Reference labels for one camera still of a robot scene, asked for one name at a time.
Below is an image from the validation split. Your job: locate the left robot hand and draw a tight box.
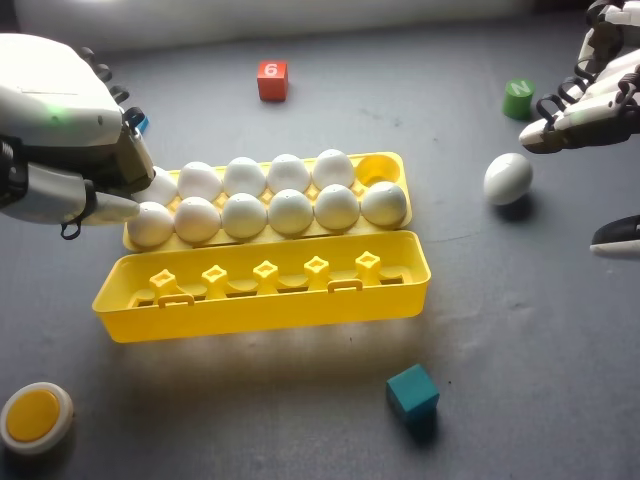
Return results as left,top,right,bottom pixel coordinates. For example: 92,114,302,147
0,33,157,241

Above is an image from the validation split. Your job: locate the yellow plastic egg carton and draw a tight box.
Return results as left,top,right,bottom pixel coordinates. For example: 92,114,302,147
91,150,433,344

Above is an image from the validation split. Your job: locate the white toy egg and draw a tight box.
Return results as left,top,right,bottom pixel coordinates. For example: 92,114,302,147
311,148,356,190
127,200,175,247
220,192,269,240
173,196,222,244
266,153,311,194
359,180,408,226
313,183,361,231
177,160,224,200
142,167,180,205
483,152,534,206
267,188,315,236
222,156,266,197

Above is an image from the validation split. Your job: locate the white backdrop sheet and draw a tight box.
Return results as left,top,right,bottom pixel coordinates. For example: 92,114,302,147
12,0,591,54

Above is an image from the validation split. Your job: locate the teal wooden cube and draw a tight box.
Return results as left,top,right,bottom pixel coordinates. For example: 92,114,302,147
385,363,441,431

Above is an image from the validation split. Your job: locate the red number block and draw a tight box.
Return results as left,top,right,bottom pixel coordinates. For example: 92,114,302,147
256,60,290,103

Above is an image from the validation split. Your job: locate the yellow and white round button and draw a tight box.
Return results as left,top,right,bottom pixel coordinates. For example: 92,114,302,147
0,381,75,456

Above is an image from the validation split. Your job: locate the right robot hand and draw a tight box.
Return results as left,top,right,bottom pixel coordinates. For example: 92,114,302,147
518,0,640,257

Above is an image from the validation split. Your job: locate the grey table cloth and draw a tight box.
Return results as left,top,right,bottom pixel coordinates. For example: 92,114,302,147
0,24,640,480

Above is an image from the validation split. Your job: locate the green letter cylinder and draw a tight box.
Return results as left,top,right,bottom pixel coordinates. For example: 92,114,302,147
502,78,537,121

